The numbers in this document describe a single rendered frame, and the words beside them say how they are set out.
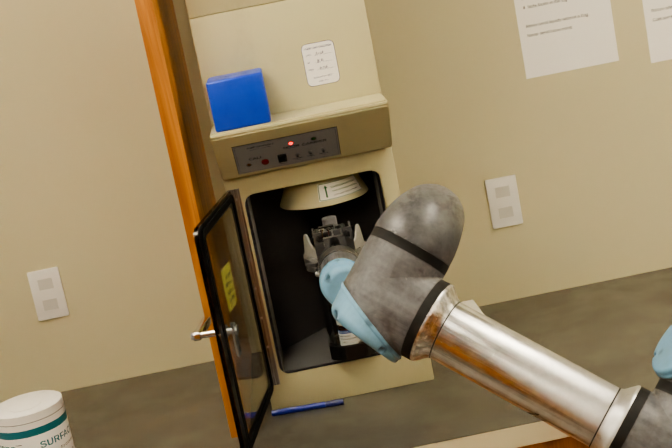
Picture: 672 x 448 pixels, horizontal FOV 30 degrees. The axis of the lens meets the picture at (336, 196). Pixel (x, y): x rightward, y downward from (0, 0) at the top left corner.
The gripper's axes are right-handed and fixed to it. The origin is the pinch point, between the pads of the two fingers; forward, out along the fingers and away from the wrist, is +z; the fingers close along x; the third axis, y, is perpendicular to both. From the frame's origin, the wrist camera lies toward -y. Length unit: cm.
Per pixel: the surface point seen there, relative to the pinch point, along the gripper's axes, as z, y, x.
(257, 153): -7.4, 22.4, 10.3
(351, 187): 4.0, 10.8, -5.5
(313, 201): 1.9, 10.0, 2.1
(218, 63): -0.6, 39.2, 14.1
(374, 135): -5.9, 21.2, -11.2
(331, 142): -6.5, 21.6, -3.2
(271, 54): -0.5, 38.9, 4.3
